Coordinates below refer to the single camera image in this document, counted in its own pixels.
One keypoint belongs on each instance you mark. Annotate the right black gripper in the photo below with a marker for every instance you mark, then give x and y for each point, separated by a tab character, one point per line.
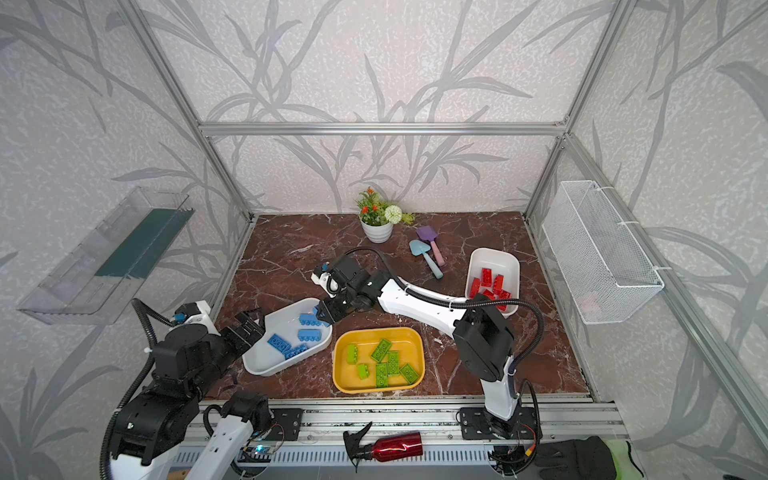
335	300

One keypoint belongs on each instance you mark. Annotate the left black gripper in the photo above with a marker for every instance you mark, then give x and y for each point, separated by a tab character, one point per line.
238	330

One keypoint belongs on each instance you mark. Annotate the blue lego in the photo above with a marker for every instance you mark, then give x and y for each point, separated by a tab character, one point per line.
285	348
311	319
309	335

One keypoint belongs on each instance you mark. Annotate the white tray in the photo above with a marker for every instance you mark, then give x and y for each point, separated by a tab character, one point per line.
293	334
499	262

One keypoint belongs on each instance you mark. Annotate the green lego row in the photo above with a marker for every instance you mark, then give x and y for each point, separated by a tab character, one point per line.
353	359

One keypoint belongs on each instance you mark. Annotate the green lego pair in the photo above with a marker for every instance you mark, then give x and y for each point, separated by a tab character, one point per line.
391	367

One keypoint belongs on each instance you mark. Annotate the red lego cluster brick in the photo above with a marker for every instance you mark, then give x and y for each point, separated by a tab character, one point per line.
475	287

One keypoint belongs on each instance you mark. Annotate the red lego bottom brick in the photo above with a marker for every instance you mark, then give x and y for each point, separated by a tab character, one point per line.
497	295

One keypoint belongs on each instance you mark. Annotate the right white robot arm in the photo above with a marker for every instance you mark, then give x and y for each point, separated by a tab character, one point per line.
483	336

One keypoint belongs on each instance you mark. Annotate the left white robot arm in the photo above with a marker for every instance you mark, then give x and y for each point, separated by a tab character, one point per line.
152	418

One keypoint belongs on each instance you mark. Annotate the yellow tray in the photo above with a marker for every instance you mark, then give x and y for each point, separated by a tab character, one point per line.
404	340

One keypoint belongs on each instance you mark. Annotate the potted flower plant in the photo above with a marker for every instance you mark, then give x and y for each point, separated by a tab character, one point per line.
378	216

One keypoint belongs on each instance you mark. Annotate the teal toy shovel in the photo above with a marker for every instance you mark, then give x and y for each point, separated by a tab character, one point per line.
421	249

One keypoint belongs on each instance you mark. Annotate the purple pink toy shovel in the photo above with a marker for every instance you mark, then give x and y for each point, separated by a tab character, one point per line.
429	234

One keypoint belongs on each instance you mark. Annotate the green circuit board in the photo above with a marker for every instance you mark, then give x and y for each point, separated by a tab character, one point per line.
258	453

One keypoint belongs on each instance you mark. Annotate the red spray bottle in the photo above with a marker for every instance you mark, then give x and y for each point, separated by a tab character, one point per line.
385	449

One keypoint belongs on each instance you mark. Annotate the black glove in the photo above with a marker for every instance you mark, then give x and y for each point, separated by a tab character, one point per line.
588	459

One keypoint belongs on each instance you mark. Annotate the clear wall shelf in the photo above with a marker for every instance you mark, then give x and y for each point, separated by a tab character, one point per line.
95	282

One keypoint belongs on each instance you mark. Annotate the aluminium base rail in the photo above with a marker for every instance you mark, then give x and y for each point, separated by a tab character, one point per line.
437	418

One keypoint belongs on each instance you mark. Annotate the white wire basket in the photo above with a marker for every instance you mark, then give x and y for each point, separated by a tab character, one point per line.
607	272

